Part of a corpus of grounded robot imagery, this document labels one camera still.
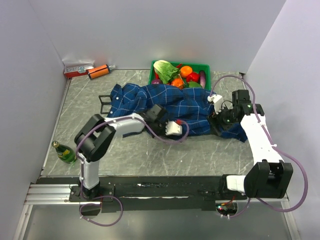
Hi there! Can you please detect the purple eggplant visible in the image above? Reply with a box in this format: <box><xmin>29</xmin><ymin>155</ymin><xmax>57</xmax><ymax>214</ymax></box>
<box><xmin>198</xmin><ymin>70</ymin><xmax>207</xmax><ymax>89</ymax></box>

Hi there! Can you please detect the green pepper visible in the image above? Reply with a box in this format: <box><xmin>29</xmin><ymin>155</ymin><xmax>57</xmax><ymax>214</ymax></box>
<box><xmin>188</xmin><ymin>81</ymin><xmax>203</xmax><ymax>89</ymax></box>

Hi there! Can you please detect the orange fruit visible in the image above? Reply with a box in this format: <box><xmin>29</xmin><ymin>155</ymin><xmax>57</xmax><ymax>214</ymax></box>
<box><xmin>180</xmin><ymin>65</ymin><xmax>193</xmax><ymax>79</ymax></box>

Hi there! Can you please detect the red bell pepper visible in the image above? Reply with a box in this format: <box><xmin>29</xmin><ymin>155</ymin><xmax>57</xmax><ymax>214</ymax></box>
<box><xmin>186</xmin><ymin>72</ymin><xmax>200</xmax><ymax>83</ymax></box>

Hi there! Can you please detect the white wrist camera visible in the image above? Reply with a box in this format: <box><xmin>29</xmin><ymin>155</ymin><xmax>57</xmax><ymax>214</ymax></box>
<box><xmin>165</xmin><ymin>121</ymin><xmax>183</xmax><ymax>136</ymax></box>
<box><xmin>207</xmin><ymin>94</ymin><xmax>224</xmax><ymax>115</ymax></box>

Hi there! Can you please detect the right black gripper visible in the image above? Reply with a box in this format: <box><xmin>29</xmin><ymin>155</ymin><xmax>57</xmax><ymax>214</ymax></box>
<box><xmin>206</xmin><ymin>102</ymin><xmax>238</xmax><ymax>137</ymax></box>

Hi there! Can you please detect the purple cable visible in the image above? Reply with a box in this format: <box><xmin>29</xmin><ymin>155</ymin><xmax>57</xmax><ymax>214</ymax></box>
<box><xmin>209</xmin><ymin>74</ymin><xmax>309</xmax><ymax>219</ymax></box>
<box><xmin>74</xmin><ymin>117</ymin><xmax>190</xmax><ymax>228</ymax></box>

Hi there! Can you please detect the green glass bottle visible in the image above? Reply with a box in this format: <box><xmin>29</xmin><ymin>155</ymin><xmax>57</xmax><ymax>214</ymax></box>
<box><xmin>51</xmin><ymin>140</ymin><xmax>77</xmax><ymax>164</ymax></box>

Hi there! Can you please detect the red onion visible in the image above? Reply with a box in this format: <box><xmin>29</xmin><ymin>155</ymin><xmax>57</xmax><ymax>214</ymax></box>
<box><xmin>151</xmin><ymin>79</ymin><xmax>163</xmax><ymax>85</ymax></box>

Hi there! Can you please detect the green plastic crate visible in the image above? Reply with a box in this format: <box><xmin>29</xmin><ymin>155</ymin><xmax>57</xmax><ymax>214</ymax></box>
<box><xmin>148</xmin><ymin>60</ymin><xmax>211</xmax><ymax>90</ymax></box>

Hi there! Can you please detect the napa cabbage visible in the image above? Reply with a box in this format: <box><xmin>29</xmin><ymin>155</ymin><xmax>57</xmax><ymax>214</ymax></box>
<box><xmin>153</xmin><ymin>60</ymin><xmax>180</xmax><ymax>84</ymax></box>

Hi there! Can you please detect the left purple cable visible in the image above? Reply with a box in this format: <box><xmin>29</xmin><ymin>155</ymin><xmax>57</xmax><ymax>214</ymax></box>
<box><xmin>74</xmin><ymin>117</ymin><xmax>190</xmax><ymax>228</ymax></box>

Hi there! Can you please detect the orange pumpkin toy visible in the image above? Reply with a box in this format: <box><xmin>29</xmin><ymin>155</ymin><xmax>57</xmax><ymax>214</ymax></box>
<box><xmin>170</xmin><ymin>78</ymin><xmax>185</xmax><ymax>90</ymax></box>

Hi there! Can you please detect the aluminium rail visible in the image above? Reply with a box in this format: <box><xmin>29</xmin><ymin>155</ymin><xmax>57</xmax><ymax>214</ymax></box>
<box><xmin>23</xmin><ymin>181</ymin><xmax>289</xmax><ymax>206</ymax></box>

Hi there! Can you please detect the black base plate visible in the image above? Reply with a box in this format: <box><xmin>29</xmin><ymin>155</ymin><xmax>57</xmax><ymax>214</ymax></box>
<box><xmin>37</xmin><ymin>176</ymin><xmax>276</xmax><ymax>215</ymax></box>

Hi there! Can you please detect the orange cylinder bottle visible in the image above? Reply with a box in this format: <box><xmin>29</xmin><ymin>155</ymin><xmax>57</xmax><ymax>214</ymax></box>
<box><xmin>87</xmin><ymin>64</ymin><xmax>116</xmax><ymax>80</ymax></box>

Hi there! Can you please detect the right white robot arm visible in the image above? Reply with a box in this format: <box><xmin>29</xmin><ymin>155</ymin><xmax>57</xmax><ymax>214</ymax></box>
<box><xmin>207</xmin><ymin>89</ymin><xmax>293</xmax><ymax>200</ymax></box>

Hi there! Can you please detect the red white carton box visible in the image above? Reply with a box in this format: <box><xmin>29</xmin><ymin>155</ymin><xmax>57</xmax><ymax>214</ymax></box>
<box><xmin>63</xmin><ymin>59</ymin><xmax>94</xmax><ymax>79</ymax></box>

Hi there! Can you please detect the blue plaid shirt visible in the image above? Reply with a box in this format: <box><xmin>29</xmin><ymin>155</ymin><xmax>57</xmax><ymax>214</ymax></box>
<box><xmin>109</xmin><ymin>83</ymin><xmax>249</xmax><ymax>144</ymax></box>

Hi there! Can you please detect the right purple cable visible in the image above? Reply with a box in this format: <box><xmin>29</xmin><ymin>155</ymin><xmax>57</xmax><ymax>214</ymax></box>
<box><xmin>209</xmin><ymin>74</ymin><xmax>309</xmax><ymax>219</ymax></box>

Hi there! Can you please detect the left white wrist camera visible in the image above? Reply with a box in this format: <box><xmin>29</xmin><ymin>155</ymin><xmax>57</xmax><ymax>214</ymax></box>
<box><xmin>165</xmin><ymin>121</ymin><xmax>183</xmax><ymax>136</ymax></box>

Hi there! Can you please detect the black folding frame stand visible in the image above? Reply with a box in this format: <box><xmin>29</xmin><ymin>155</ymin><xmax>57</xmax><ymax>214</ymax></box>
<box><xmin>98</xmin><ymin>94</ymin><xmax>112</xmax><ymax>115</ymax></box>

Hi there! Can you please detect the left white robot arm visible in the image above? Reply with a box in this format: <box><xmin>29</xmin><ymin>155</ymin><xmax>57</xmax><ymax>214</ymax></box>
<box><xmin>74</xmin><ymin>104</ymin><xmax>167</xmax><ymax>201</ymax></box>

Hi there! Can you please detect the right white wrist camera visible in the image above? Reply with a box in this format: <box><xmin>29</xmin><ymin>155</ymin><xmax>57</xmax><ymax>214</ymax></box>
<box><xmin>207</xmin><ymin>94</ymin><xmax>224</xmax><ymax>115</ymax></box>

